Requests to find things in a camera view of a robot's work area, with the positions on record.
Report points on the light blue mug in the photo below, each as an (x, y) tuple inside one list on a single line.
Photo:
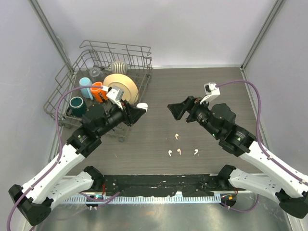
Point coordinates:
[(85, 81)]

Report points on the white earbud charging case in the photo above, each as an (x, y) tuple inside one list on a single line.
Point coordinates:
[(142, 106)]

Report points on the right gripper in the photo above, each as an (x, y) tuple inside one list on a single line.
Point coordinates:
[(190, 103)]

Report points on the orange mug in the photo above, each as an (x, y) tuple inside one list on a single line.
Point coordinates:
[(98, 93)]

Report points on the dark green mug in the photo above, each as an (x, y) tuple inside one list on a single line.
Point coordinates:
[(77, 107)]

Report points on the striped ceramic cup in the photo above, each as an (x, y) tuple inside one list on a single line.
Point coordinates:
[(118, 67)]

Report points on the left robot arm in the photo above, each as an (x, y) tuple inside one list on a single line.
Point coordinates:
[(39, 196)]

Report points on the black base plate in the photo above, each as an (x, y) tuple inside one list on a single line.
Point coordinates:
[(190, 185)]

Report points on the clear glass cup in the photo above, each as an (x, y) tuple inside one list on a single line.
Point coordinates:
[(94, 72)]

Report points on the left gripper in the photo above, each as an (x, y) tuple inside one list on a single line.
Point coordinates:
[(131, 114)]

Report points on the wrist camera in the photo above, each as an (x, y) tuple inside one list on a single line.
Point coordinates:
[(115, 94), (211, 92)]

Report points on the slotted cable duct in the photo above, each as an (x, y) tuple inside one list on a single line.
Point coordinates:
[(121, 200)]

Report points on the beige plate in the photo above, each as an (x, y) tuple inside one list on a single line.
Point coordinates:
[(126, 84)]

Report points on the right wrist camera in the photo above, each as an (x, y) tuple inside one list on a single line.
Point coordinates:
[(211, 92)]

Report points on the grey wire dish rack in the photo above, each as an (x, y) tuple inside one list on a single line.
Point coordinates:
[(97, 54)]

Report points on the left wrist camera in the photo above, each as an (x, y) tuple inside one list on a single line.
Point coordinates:
[(115, 94)]

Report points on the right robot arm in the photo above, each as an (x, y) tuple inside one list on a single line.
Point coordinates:
[(283, 184)]

